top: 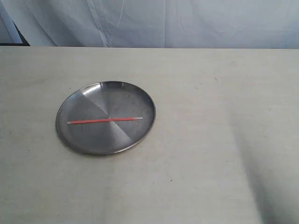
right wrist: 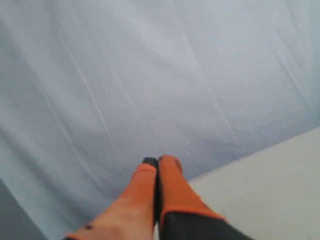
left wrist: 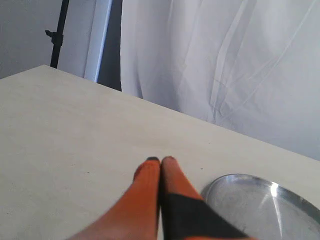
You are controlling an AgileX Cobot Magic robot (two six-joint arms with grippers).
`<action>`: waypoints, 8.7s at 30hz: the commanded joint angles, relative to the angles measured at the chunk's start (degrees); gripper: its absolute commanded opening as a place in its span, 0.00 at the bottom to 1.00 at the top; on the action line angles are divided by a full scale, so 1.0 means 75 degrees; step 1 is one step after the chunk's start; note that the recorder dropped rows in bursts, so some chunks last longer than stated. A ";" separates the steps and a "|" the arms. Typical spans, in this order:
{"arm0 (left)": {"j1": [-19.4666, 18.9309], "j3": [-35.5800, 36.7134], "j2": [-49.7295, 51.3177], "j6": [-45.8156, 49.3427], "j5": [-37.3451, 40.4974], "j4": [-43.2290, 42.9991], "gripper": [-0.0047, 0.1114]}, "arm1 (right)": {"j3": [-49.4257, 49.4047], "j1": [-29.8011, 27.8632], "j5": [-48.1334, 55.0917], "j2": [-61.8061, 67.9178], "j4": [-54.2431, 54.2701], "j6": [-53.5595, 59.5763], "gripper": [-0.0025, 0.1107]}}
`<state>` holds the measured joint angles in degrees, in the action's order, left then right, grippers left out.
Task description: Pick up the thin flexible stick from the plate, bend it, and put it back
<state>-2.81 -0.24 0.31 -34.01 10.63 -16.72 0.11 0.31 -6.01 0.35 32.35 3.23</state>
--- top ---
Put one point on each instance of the white backdrop cloth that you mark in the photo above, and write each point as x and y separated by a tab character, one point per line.
252	24

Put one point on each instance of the round stainless steel plate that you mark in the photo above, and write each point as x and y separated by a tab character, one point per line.
105	100

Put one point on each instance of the thin orange straw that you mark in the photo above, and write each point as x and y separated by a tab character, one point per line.
103	120

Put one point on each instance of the dark frame at backdrop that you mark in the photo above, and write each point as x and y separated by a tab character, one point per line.
21	42

